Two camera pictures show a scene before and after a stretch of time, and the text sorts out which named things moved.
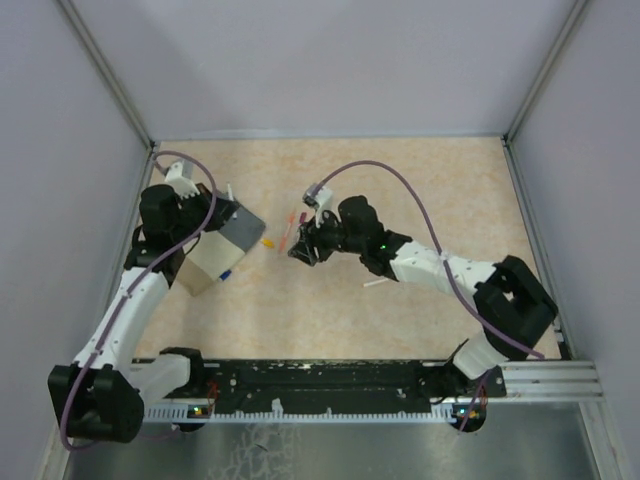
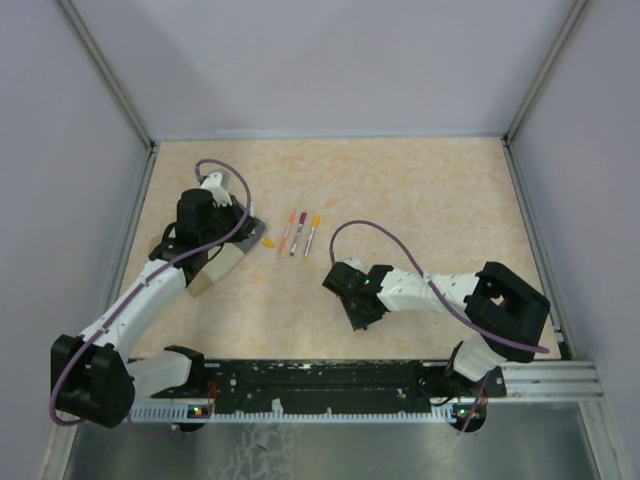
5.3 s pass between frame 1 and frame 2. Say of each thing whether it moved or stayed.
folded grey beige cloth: stayed
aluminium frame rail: stayed
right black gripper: moved
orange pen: stayed
